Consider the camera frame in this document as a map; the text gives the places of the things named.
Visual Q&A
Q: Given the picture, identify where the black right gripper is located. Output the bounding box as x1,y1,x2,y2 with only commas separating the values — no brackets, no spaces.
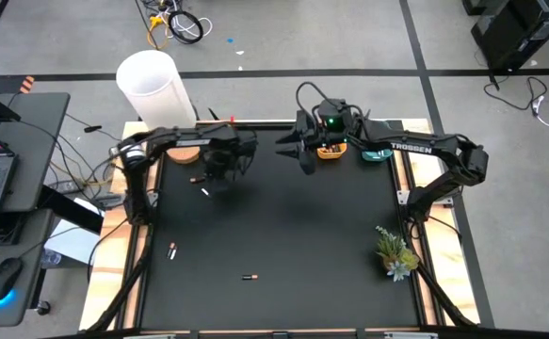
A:
275,97,358,161

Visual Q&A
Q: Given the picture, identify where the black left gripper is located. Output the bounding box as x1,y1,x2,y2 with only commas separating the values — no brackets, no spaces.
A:
210,127,260,181

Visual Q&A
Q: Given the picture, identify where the yellow plastic bin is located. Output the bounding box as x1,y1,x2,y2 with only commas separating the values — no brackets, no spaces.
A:
315,142,349,161

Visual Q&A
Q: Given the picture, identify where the teal plastic bin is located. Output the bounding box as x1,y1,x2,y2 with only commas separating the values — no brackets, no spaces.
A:
361,119,395,163

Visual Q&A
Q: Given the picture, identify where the white shade table lamp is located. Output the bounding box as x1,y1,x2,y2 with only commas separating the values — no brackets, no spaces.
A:
115,49,206,165

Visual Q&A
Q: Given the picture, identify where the potted succulent plant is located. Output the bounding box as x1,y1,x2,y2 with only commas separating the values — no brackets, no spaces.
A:
375,225,420,283

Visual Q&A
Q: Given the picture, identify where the wooden side board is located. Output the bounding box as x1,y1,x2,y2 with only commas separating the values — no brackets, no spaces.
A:
78,121,162,331
394,118,482,326

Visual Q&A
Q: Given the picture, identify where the white box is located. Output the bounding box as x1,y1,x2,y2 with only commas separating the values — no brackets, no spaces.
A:
42,197,104,269

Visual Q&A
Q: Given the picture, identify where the black side desk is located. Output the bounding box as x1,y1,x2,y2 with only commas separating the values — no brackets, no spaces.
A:
0,91,72,329

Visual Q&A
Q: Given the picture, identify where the large black equipment case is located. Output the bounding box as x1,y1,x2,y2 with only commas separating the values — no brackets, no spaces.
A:
470,0,549,72

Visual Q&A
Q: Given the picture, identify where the black mouse with blue light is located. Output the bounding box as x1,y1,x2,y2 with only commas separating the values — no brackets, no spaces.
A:
0,257,24,307

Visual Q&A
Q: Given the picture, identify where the white floor cable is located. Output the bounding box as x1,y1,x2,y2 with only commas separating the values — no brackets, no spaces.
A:
179,13,214,41

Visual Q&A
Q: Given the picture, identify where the black coiled cable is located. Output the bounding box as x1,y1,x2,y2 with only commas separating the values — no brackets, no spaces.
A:
167,9,205,46

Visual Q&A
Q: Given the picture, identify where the yellow floor cable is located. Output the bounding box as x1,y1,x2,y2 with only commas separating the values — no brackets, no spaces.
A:
146,13,171,51

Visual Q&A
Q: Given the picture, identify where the yellow desk cable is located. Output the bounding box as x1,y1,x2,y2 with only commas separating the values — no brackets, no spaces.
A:
50,159,115,187

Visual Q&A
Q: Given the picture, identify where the black floor cable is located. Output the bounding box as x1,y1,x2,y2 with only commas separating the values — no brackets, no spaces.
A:
483,70,549,113

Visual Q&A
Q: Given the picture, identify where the silver frame bracket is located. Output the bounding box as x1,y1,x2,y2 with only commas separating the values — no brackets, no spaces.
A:
383,331,439,339
122,332,177,339

